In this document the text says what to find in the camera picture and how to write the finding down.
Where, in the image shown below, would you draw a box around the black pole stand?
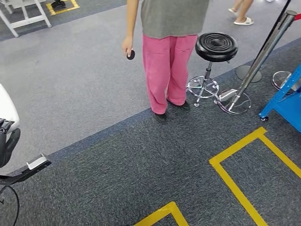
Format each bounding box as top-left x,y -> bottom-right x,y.
235,0 -> 293,84

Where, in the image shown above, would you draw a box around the person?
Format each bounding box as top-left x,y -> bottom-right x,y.
228,0 -> 254,26
121,0 -> 210,123

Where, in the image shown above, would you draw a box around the person's right hand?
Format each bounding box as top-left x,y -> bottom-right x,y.
121,35 -> 134,59

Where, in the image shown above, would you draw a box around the white folding table frame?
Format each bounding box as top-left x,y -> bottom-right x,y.
0,0 -> 53,38

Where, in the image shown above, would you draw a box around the black cable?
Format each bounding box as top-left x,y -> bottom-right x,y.
0,185 -> 20,226

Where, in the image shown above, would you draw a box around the yellow floor tape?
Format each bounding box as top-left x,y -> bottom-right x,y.
134,201 -> 190,226
45,0 -> 81,16
208,126 -> 301,226

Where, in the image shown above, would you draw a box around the blue metal shelf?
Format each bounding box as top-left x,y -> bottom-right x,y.
259,64 -> 301,134

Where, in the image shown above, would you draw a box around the white curved plastic part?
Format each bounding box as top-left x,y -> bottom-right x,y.
0,83 -> 20,135

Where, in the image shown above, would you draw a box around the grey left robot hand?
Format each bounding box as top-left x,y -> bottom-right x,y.
0,118 -> 21,170

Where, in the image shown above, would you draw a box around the black round stool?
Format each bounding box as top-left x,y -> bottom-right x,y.
186,32 -> 238,108

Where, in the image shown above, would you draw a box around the chrome stanchion post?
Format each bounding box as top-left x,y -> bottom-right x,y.
217,10 -> 298,116
272,70 -> 301,95

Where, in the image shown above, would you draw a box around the black shoes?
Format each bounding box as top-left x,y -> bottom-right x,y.
51,0 -> 66,9

